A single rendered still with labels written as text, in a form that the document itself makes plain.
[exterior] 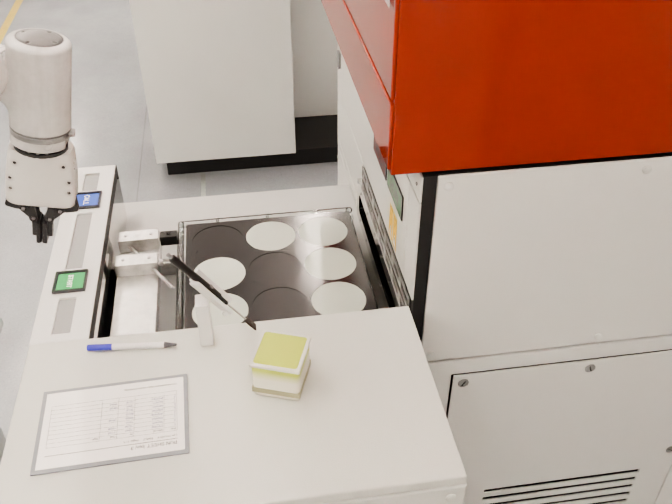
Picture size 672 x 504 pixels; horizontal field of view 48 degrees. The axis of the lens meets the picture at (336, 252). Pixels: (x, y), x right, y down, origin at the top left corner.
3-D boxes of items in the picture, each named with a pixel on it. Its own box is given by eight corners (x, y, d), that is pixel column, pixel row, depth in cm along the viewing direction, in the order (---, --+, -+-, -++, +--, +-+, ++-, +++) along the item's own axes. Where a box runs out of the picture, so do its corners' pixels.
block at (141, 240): (160, 239, 155) (158, 227, 153) (160, 249, 153) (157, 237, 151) (121, 242, 154) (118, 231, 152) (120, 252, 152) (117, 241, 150)
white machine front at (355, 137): (346, 143, 199) (348, -7, 175) (419, 364, 135) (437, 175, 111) (335, 144, 199) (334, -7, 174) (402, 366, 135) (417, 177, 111)
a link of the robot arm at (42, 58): (-10, 124, 105) (49, 144, 104) (-16, 34, 97) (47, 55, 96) (27, 103, 112) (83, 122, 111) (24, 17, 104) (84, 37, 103)
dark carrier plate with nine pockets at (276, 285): (348, 213, 160) (348, 210, 160) (379, 321, 133) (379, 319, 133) (186, 226, 156) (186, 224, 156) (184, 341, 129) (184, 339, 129)
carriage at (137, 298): (162, 248, 158) (160, 237, 156) (156, 375, 129) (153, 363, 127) (124, 251, 157) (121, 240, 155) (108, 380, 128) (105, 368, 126)
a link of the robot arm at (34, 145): (77, 114, 112) (77, 132, 114) (14, 107, 110) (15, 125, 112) (70, 142, 106) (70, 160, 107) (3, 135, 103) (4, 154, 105)
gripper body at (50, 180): (80, 129, 113) (79, 191, 120) (8, 121, 111) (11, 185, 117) (74, 153, 107) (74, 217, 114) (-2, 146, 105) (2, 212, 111)
